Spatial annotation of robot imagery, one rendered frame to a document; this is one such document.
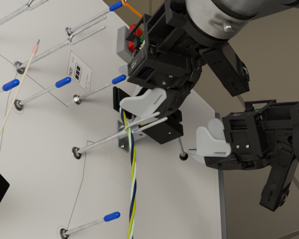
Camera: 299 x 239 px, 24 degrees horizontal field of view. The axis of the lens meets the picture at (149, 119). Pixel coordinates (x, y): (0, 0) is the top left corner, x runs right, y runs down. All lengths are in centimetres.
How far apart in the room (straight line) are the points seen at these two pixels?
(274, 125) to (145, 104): 19
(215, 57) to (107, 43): 30
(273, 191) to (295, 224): 125
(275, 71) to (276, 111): 166
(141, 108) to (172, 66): 10
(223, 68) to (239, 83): 4
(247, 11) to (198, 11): 5
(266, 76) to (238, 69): 172
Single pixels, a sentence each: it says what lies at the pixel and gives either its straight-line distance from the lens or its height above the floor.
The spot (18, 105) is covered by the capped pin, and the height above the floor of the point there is 127.
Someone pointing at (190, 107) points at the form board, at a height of 94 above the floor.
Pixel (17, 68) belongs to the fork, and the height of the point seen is 127.
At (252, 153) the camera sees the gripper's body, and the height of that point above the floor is 113.
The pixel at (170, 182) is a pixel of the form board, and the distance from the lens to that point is 110.
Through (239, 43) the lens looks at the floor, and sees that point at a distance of 272.
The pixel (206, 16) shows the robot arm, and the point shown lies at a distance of 78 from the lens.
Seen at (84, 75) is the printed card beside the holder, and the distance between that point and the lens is 101.
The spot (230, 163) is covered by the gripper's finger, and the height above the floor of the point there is 111.
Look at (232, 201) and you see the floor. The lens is 227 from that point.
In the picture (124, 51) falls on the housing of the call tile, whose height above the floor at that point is 112.
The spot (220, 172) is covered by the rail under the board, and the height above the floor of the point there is 86.
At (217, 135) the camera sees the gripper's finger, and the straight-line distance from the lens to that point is 106.
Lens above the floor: 192
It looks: 52 degrees down
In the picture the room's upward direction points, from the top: straight up
